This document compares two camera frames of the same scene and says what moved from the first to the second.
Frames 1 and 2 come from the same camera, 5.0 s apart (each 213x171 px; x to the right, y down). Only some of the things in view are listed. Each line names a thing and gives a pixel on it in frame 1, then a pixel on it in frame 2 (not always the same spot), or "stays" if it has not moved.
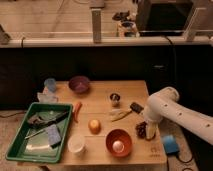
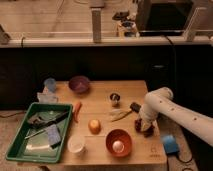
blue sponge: [170, 144] stays
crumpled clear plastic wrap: [47, 98] stays
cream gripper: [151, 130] -> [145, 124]
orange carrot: [77, 108] stays
